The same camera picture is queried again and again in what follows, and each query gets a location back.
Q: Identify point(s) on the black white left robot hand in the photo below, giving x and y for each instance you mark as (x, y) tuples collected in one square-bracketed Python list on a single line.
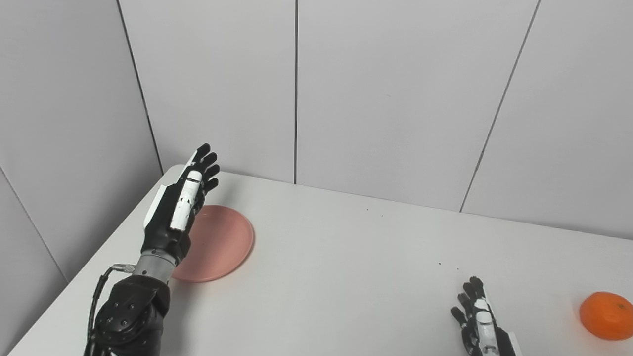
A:
[(170, 222)]

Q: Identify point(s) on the pink round plate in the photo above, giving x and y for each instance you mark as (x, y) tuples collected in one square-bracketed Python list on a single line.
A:
[(220, 244)]

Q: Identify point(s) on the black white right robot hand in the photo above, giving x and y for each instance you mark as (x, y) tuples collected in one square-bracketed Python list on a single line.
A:
[(482, 326)]

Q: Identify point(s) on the orange fruit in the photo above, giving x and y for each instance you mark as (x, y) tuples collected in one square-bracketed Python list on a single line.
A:
[(607, 315)]

